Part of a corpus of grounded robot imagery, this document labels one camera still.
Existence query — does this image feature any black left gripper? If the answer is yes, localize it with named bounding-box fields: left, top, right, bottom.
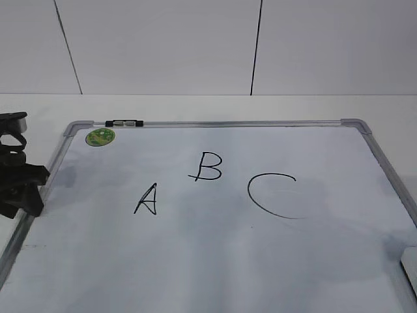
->
left=0, top=134, right=50, bottom=219

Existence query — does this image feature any white rectangular eraser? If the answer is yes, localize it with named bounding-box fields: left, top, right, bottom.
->
left=400, top=246, right=417, bottom=292

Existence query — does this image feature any green round magnet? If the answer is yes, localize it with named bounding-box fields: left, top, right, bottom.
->
left=85, top=128, right=115, bottom=147

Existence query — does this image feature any black silver hanging clip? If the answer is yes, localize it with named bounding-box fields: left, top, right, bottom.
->
left=105, top=119, right=144, bottom=128

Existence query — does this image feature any white framed whiteboard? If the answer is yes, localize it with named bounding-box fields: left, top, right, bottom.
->
left=1, top=119, right=416, bottom=312

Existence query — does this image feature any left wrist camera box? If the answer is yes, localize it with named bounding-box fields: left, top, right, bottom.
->
left=0, top=112, right=27, bottom=134

